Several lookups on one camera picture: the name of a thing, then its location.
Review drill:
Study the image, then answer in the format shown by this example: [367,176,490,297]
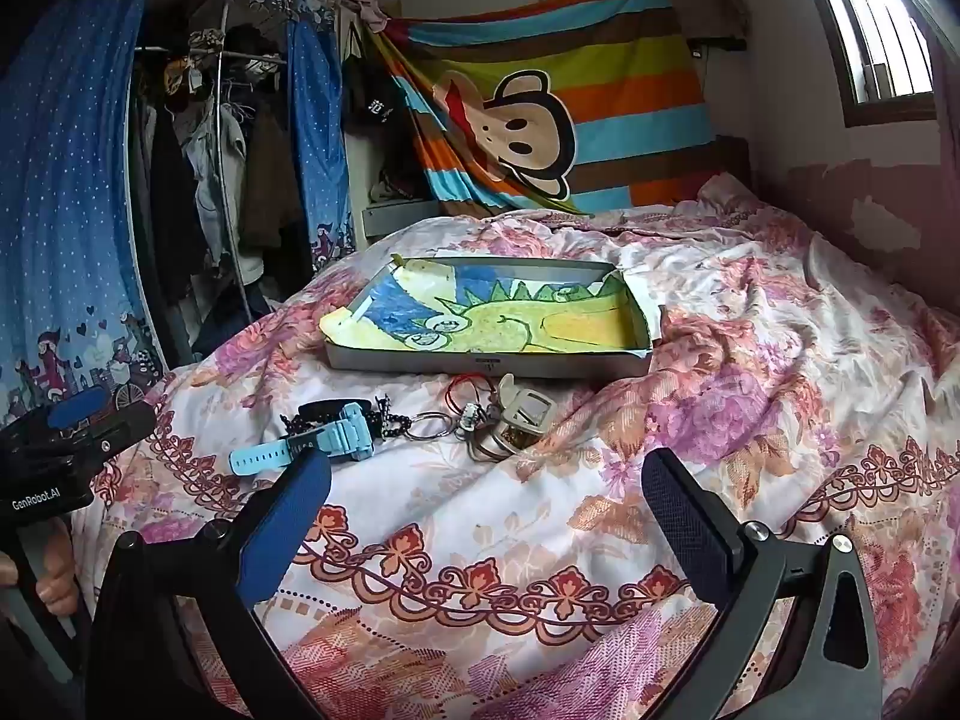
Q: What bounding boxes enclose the wide blue dotted curtain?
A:
[0,0,171,430]

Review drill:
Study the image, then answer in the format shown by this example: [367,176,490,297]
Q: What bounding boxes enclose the narrow blue dotted curtain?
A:
[286,15,359,272]

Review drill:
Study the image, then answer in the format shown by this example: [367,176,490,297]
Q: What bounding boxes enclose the metal tray with dinosaur towel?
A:
[321,253,655,381]

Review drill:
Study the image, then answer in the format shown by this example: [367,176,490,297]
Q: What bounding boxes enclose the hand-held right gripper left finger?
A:
[84,448,335,720]

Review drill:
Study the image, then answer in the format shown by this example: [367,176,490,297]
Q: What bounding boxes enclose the white shelf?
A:
[361,197,445,254]

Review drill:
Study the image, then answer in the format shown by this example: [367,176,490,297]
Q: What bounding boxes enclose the barred window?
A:
[797,0,940,130]

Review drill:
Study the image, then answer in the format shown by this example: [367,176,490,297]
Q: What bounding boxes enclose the hanging clothes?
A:
[133,22,314,361]

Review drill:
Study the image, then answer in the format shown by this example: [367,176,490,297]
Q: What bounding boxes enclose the crayon dinosaur drawing paper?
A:
[324,244,665,356]

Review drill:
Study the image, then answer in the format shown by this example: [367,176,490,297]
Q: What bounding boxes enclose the striped monkey print blanket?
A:
[364,0,719,220]

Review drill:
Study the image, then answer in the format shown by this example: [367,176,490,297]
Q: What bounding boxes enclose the red string cord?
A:
[442,373,501,421]

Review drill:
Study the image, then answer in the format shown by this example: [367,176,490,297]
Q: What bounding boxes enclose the floral pink blanket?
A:
[71,171,960,720]

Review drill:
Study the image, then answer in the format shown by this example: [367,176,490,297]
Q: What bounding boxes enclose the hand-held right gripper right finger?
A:
[641,448,886,720]

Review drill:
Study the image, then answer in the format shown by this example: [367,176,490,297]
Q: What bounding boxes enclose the dark wooden headboard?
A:
[628,133,756,209]

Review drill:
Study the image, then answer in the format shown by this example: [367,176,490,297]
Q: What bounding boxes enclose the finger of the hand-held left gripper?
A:
[47,386,111,430]
[71,400,160,460]

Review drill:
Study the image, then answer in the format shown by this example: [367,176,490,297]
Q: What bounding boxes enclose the gold keys bunch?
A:
[466,373,557,464]

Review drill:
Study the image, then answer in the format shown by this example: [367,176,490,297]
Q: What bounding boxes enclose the small wall shelf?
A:
[686,36,752,57]

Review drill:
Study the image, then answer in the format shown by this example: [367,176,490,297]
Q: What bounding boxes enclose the metal key ring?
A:
[407,410,460,443]

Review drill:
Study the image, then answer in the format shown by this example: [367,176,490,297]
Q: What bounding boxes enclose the metal clothes rack pole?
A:
[214,4,260,320]

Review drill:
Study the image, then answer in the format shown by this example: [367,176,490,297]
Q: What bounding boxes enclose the light blue wristwatch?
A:
[229,403,376,475]

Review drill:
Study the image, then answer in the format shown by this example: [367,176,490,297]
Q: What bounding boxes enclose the person's left hand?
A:
[0,529,81,620]

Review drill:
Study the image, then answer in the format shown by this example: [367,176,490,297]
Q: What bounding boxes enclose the dark bead necklace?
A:
[281,396,411,441]

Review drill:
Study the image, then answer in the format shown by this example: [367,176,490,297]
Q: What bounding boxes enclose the black bag with white print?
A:
[343,51,410,132]

